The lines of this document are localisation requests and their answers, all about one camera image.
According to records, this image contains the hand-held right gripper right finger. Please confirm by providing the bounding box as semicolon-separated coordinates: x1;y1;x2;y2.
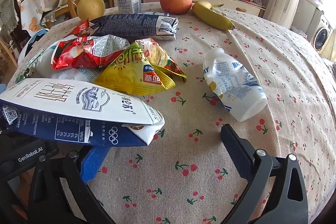
219;123;309;224

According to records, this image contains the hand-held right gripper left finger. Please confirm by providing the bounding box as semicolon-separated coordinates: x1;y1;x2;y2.
28;147;116;224

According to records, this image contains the crushed clear plastic bottle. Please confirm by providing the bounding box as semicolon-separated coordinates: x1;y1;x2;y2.
202;48;268;123

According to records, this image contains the white blue milk carton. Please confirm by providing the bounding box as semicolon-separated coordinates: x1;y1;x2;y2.
0;78;166;147

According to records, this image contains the white plastic packaging bag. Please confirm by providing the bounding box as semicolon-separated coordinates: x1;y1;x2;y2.
14;42;105;84

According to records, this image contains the yellow chip bag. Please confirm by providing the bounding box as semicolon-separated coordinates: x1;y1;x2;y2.
94;38;187;96

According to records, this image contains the red snack bag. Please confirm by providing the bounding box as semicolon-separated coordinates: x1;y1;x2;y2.
52;34;131;71

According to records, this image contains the small red snack wrapper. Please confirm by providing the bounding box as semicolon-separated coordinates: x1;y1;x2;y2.
64;18;91;38

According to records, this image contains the white tissue packet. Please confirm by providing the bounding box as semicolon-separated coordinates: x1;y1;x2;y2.
88;12;179;42

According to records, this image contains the cherry print tablecloth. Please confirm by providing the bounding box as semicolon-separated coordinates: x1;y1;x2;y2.
5;2;336;224

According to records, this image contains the yellow banana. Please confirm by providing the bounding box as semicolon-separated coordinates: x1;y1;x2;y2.
192;0;235;31

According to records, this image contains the grey green lace chair cover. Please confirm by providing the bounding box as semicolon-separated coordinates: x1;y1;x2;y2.
0;0;20;30

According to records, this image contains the orange print tablecloth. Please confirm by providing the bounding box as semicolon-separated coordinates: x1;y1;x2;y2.
20;0;44;30

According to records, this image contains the white washing machine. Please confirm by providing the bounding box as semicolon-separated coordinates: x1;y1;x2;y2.
310;10;335;54

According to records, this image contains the yellow pear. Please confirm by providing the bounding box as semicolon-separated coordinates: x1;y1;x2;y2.
77;0;106;21

